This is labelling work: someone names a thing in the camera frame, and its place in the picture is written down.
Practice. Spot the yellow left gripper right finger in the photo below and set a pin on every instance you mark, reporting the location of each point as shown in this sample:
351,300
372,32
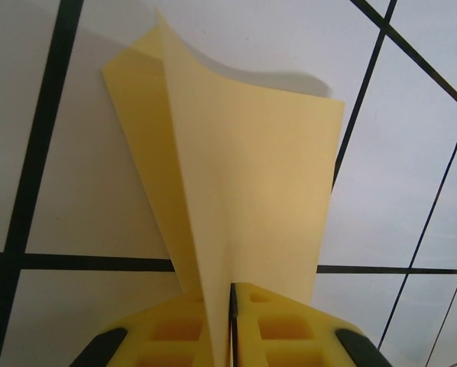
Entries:
289,336

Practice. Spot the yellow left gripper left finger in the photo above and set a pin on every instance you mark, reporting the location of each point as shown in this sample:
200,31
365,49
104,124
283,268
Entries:
156,336

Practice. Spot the yellow cloth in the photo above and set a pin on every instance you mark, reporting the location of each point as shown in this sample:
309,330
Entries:
251,172

